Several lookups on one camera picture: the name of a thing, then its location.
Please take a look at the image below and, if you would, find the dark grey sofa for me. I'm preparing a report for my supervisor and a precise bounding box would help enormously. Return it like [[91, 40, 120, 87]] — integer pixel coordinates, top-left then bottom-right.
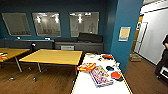
[[54, 32, 105, 54]]

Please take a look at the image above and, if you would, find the white paper label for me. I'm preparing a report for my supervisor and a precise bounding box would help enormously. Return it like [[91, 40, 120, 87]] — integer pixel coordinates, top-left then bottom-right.
[[60, 45, 76, 52]]

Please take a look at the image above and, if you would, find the red game box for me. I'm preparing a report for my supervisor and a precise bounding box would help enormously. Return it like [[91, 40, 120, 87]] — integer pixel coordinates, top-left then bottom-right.
[[76, 62, 97, 73]]

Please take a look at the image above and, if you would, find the interior glass window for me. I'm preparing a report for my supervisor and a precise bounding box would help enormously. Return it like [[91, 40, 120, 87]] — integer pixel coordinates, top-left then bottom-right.
[[31, 11, 63, 38], [69, 11, 100, 38], [1, 12, 32, 37]]

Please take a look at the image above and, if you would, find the red flat tray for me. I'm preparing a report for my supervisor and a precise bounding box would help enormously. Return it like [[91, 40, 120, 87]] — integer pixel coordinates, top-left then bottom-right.
[[101, 53, 114, 61]]

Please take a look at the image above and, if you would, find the colourful snack box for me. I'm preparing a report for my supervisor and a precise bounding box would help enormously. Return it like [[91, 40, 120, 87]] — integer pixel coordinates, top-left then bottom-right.
[[88, 65, 115, 89]]

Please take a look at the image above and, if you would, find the long yellow wooden table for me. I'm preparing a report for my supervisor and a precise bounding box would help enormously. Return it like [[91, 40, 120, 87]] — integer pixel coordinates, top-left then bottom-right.
[[18, 48, 84, 82]]

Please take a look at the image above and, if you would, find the yellow legged game table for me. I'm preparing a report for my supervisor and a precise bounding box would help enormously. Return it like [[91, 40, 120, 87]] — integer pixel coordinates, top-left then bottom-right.
[[70, 52, 134, 94]]

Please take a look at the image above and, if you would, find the red air hockey paddle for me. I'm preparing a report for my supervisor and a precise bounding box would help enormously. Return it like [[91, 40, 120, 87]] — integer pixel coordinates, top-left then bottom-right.
[[110, 71, 124, 81]]

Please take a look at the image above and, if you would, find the cardboard box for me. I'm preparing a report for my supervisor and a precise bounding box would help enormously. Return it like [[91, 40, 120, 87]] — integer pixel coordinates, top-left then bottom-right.
[[128, 52, 143, 63]]

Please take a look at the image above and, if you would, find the brown wooden door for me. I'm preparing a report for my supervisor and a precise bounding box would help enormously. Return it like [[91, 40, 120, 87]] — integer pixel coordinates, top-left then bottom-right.
[[131, 20, 144, 54]]

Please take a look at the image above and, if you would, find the low dark sofa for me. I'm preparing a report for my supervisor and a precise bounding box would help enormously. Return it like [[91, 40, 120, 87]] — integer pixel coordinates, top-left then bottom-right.
[[0, 38, 56, 52]]

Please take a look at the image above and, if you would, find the short yellow wooden table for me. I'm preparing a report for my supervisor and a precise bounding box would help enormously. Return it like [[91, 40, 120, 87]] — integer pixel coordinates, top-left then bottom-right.
[[0, 47, 31, 74]]

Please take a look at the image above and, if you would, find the person in black shirt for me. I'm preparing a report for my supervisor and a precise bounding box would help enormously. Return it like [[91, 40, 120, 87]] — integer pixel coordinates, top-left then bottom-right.
[[154, 33, 168, 80]]

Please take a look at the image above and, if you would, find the small dark orange object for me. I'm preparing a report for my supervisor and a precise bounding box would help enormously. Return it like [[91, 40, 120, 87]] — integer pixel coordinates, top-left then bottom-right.
[[0, 52, 8, 60]]

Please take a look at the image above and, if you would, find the black wheeled cart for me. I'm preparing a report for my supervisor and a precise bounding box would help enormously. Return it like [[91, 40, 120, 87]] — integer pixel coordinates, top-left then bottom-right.
[[158, 65, 168, 81]]

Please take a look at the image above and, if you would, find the yellow wall sign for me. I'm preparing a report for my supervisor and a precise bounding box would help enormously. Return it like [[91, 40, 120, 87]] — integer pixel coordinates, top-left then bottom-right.
[[118, 26, 132, 43]]

